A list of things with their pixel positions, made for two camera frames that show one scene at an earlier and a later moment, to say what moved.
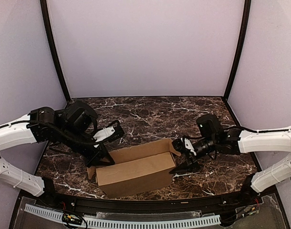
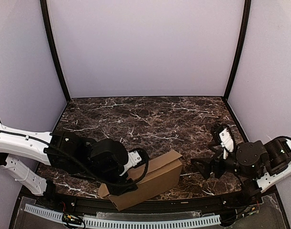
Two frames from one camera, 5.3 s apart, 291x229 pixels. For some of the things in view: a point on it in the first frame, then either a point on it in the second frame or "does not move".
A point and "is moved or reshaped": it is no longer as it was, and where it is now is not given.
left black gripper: x=97 y=154 -> x=123 y=190
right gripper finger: x=186 y=167 -> x=204 y=165
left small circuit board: x=71 y=218 does not move
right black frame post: x=245 y=20 does not move
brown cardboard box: x=136 y=170 is moved or reshaped
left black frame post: x=44 y=7 does not move
